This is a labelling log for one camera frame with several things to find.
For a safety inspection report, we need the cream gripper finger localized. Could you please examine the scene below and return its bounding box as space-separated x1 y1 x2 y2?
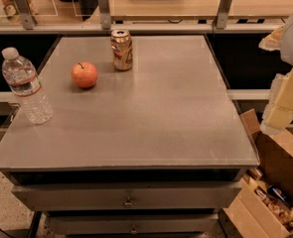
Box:
258 26 283 52
260 68 293 135

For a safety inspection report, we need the red apple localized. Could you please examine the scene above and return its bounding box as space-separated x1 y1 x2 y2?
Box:
72 61 98 88

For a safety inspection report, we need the blue snack can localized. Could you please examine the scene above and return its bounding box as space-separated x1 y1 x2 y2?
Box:
267 185 287 202

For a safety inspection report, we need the cardboard box of snacks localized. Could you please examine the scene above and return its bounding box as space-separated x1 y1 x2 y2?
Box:
223 109 293 238

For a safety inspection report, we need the upper drawer with knob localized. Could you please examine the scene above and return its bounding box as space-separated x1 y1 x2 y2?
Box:
12 181 241 212

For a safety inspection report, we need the drawer with knob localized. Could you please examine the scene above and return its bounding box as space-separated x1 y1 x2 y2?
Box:
46 214 219 235
12 181 241 212

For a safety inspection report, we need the grey metal drawer cabinet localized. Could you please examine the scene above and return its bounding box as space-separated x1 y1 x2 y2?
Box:
0 34 261 238

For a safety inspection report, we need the gold soda can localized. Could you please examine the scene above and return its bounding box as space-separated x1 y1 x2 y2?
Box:
110 29 133 71

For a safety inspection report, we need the lower drawer with knob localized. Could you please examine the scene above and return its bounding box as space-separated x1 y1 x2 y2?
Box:
46 214 219 235

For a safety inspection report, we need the clear plastic water bottle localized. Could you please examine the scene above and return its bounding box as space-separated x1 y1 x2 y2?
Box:
2 47 53 124

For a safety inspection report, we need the right metal bracket post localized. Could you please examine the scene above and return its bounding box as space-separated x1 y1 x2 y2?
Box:
215 0 232 29

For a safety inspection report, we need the metal bracket post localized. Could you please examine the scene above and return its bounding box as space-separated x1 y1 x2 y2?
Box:
215 0 232 29
97 0 112 30
14 0 36 30

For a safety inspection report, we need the middle metal bracket post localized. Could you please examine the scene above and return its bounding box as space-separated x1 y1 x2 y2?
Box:
97 0 112 30

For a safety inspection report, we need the left metal bracket post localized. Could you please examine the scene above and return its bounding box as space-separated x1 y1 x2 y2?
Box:
14 0 36 30

